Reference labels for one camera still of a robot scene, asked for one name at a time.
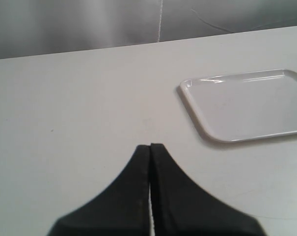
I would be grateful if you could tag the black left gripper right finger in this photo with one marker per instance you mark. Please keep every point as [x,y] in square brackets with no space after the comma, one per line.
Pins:
[180,207]

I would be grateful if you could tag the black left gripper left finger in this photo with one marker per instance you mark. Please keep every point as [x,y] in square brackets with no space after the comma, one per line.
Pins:
[122,209]

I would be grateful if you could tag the white rectangular plastic tray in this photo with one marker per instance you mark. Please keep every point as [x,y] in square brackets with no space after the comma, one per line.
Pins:
[244,107]

